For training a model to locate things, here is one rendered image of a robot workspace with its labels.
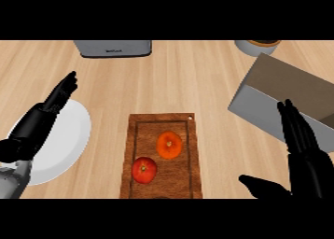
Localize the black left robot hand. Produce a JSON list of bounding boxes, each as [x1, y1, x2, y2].
[[0, 70, 79, 164]]

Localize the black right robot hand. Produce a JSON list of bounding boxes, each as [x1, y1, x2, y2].
[[238, 98, 334, 200]]

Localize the grey cardboard box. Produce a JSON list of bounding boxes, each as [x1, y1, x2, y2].
[[226, 52, 334, 154]]

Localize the brown wooden cutting board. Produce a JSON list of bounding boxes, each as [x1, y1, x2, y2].
[[119, 112, 204, 200]]

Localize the orange squash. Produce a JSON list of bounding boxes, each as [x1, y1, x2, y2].
[[157, 131, 183, 161]]

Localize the white round plate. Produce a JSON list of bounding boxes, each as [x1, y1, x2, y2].
[[6, 98, 93, 187]]

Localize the red tomato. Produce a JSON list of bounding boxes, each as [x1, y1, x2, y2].
[[132, 156, 158, 185]]

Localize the grey toaster appliance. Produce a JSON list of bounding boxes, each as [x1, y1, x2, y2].
[[73, 40, 154, 59]]

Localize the grey round pot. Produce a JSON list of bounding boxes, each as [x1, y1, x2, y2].
[[234, 40, 282, 58]]

